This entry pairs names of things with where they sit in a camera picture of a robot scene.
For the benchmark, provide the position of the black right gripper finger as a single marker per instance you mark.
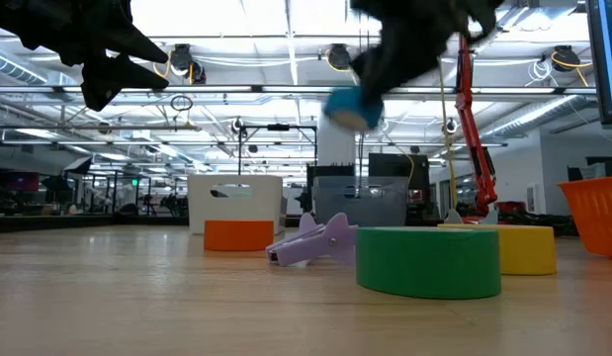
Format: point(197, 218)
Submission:
point(399, 59)
point(365, 66)

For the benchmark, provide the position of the blue tape roll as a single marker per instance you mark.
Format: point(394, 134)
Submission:
point(352, 111)

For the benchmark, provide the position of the black background rig frame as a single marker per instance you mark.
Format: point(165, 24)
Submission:
point(278, 127)

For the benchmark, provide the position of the black background screen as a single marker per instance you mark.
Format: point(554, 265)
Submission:
point(394, 165)

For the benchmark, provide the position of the orange tape roll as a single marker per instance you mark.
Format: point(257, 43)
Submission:
point(238, 236)

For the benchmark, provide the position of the grey translucent plastic bin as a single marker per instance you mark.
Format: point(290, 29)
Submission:
point(360, 203)

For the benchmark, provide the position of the black computer monitor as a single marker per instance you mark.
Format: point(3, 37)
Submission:
point(607, 59)

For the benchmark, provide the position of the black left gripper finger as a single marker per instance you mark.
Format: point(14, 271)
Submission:
point(137, 47)
point(132, 78)

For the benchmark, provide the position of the yellow tape roll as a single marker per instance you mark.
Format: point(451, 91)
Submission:
point(530, 252)

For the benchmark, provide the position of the grey binder clip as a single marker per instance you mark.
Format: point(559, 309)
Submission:
point(454, 217)

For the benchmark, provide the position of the white plastic bin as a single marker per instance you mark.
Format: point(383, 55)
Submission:
point(236, 207)

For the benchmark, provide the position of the mint green stapler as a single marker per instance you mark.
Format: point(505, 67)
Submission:
point(238, 192)

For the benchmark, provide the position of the green tape roll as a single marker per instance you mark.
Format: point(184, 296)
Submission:
point(429, 262)

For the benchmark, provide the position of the orange mesh basket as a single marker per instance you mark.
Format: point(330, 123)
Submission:
point(594, 217)

